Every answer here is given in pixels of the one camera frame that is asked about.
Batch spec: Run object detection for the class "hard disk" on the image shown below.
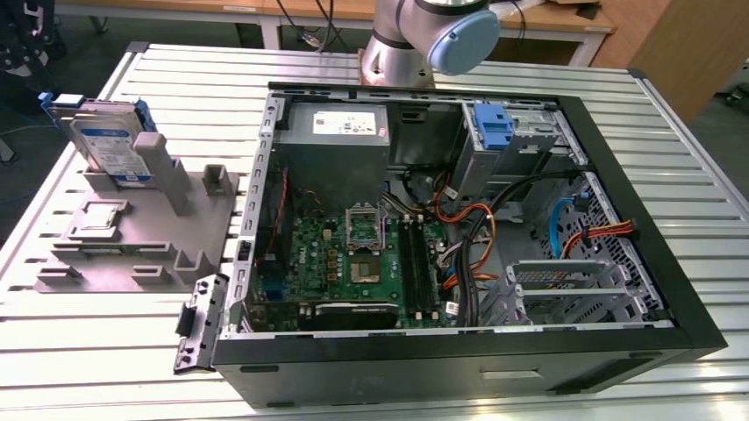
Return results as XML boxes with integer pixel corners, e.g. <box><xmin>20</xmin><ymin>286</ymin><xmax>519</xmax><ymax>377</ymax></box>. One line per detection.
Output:
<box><xmin>36</xmin><ymin>89</ymin><xmax>154</xmax><ymax>190</ymax></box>

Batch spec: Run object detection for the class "silver metal disk bay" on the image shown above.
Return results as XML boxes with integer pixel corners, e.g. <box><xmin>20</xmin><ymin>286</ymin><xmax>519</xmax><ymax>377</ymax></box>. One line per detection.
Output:
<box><xmin>494</xmin><ymin>258</ymin><xmax>669</xmax><ymax>328</ymax></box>

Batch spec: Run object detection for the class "silver CPU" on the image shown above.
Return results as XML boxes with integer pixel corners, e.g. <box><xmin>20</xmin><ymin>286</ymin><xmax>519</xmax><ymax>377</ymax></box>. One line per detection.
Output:
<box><xmin>80</xmin><ymin>206</ymin><xmax>118</xmax><ymax>229</ymax></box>

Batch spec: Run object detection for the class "grey parts rack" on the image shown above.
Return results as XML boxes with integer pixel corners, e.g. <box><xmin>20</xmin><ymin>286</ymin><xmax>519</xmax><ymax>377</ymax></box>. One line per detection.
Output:
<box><xmin>32</xmin><ymin>132</ymin><xmax>244</xmax><ymax>294</ymax></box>

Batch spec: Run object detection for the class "grey power supply unit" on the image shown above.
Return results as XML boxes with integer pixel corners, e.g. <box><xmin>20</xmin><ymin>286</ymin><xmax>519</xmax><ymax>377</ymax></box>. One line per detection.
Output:
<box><xmin>273</xmin><ymin>102</ymin><xmax>392</xmax><ymax>211</ymax></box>

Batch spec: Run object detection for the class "metal socket cover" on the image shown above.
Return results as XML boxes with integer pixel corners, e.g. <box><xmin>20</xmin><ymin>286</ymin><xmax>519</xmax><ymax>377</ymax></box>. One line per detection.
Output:
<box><xmin>344</xmin><ymin>203</ymin><xmax>387</xmax><ymax>256</ymax></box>

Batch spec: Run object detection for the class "green motherboard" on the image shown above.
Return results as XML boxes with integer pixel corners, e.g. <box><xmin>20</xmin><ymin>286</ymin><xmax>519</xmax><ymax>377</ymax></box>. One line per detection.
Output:
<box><xmin>248</xmin><ymin>205</ymin><xmax>463</xmax><ymax>330</ymax></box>

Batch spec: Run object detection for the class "CPU socket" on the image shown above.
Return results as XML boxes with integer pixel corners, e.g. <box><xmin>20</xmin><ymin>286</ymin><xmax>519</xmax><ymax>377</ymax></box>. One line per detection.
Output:
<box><xmin>347</xmin><ymin>255</ymin><xmax>385</xmax><ymax>287</ymax></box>

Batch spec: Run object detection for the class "blue plastic bay latch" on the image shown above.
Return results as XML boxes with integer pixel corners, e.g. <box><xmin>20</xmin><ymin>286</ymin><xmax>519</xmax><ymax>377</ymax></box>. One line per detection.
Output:
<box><xmin>471</xmin><ymin>103</ymin><xmax>516</xmax><ymax>153</ymax></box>

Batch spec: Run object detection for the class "black graphics card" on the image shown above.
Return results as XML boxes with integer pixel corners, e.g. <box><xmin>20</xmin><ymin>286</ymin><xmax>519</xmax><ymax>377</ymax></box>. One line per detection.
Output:
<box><xmin>297</xmin><ymin>299</ymin><xmax>400</xmax><ymax>333</ymax></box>

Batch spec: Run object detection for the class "silver drive cage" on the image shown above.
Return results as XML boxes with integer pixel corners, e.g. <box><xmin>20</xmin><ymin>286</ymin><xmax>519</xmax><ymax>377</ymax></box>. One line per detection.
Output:
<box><xmin>452</xmin><ymin>103</ymin><xmax>590</xmax><ymax>203</ymax></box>

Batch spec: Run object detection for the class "black PC case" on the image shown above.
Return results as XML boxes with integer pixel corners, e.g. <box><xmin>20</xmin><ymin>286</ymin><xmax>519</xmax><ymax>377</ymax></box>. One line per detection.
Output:
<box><xmin>213</xmin><ymin>80</ymin><xmax>729</xmax><ymax>410</ymax></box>

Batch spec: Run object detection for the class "wooden cabinet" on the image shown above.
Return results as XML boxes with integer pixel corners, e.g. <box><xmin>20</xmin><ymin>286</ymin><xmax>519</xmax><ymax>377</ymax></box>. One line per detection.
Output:
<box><xmin>592</xmin><ymin>0</ymin><xmax>749</xmax><ymax>125</ymax></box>

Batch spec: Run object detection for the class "black office chair base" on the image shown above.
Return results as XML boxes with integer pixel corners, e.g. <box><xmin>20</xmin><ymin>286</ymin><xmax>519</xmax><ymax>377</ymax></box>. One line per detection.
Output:
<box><xmin>715</xmin><ymin>65</ymin><xmax>749</xmax><ymax>109</ymax></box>

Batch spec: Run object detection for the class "short wooden desk white frame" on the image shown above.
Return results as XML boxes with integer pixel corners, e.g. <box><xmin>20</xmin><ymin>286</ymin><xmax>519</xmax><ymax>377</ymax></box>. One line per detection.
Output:
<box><xmin>54</xmin><ymin>0</ymin><xmax>264</xmax><ymax>49</ymax></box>

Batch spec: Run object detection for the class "thin red wire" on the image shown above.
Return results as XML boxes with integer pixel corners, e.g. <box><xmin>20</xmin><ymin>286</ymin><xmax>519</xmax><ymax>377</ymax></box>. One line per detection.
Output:
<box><xmin>265</xmin><ymin>166</ymin><xmax>291</xmax><ymax>260</ymax></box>

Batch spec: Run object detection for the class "grey hinged metal bracket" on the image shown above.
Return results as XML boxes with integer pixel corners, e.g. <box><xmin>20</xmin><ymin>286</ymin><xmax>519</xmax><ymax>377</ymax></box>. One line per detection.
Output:
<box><xmin>173</xmin><ymin>272</ymin><xmax>231</xmax><ymax>375</ymax></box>

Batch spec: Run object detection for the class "locking lever wire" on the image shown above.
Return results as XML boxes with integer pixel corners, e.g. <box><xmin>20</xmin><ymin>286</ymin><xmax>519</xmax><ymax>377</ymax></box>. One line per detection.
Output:
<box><xmin>379</xmin><ymin>205</ymin><xmax>392</xmax><ymax>260</ymax></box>

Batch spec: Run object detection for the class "orange wire bundle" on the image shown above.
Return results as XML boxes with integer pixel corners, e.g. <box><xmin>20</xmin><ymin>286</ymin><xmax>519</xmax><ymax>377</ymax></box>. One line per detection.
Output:
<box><xmin>435</xmin><ymin>203</ymin><xmax>498</xmax><ymax>290</ymax></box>

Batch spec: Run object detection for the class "black cable bundle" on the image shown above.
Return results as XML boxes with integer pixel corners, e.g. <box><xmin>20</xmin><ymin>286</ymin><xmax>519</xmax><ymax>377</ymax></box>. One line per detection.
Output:
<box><xmin>455</xmin><ymin>168</ymin><xmax>586</xmax><ymax>328</ymax></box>

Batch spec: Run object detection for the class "long wooden desk white frame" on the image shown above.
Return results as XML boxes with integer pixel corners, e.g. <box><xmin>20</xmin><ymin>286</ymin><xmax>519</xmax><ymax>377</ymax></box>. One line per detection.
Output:
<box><xmin>256</xmin><ymin>0</ymin><xmax>619</xmax><ymax>67</ymax></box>

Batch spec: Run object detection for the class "blue flat data wire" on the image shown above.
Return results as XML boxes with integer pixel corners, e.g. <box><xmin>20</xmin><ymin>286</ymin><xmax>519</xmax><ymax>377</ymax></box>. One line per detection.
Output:
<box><xmin>548</xmin><ymin>192</ymin><xmax>592</xmax><ymax>260</ymax></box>

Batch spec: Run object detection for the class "coloured power wire with connectors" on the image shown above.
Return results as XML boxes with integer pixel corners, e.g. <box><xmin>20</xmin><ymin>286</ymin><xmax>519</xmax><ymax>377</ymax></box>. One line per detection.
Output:
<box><xmin>564</xmin><ymin>218</ymin><xmax>639</xmax><ymax>260</ymax></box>

